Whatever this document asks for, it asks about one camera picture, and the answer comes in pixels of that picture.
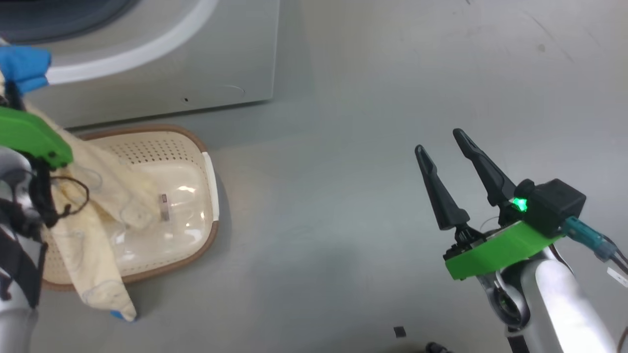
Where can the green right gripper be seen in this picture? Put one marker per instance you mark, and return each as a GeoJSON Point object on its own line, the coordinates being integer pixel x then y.
{"type": "Point", "coordinates": [500, 250]}

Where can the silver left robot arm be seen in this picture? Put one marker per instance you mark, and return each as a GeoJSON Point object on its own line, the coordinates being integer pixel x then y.
{"type": "Point", "coordinates": [12, 294]}

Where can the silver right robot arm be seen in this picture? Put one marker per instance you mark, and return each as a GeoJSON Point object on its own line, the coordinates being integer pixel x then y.
{"type": "Point", "coordinates": [564, 304]}

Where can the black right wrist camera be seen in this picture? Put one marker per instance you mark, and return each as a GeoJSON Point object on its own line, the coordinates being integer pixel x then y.
{"type": "Point", "coordinates": [554, 203]}

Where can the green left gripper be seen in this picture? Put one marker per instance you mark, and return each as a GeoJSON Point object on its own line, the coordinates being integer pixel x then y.
{"type": "Point", "coordinates": [29, 132]}

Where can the white front-load washing machine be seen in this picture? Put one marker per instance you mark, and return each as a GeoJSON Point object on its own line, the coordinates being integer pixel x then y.
{"type": "Point", "coordinates": [196, 63]}

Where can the cream perforated laundry basket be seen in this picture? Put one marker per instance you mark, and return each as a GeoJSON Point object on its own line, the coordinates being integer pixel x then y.
{"type": "Point", "coordinates": [181, 166]}

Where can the cream garment with blue patch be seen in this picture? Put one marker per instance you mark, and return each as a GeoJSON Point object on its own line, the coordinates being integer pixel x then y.
{"type": "Point", "coordinates": [98, 220]}

